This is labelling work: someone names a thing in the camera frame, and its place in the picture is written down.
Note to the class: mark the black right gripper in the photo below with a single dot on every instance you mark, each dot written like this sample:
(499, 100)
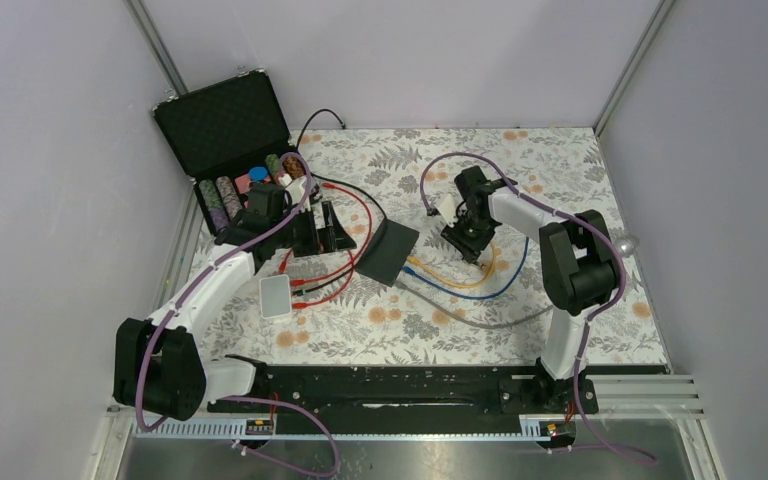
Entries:
(470, 249)

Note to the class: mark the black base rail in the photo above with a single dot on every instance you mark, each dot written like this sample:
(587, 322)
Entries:
(395, 400)

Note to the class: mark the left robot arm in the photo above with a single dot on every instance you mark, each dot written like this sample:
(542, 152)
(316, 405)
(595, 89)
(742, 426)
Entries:
(158, 368)

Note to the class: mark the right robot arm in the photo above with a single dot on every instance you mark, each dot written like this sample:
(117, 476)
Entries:
(581, 268)

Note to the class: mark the black poker chip case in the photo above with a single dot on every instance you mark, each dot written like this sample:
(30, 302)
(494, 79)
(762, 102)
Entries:
(224, 130)

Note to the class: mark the black network switch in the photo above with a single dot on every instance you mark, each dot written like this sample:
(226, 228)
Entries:
(388, 252)

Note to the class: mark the white router box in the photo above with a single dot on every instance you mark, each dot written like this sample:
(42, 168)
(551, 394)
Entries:
(275, 297)

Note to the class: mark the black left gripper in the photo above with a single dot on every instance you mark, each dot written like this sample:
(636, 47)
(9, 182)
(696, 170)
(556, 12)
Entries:
(330, 238)

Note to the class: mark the blue round chip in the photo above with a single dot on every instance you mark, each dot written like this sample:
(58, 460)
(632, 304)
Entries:
(259, 174)

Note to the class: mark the silver microphone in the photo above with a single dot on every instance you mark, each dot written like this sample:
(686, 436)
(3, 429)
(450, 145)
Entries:
(627, 245)

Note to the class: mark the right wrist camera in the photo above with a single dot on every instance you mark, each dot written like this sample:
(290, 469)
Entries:
(446, 207)

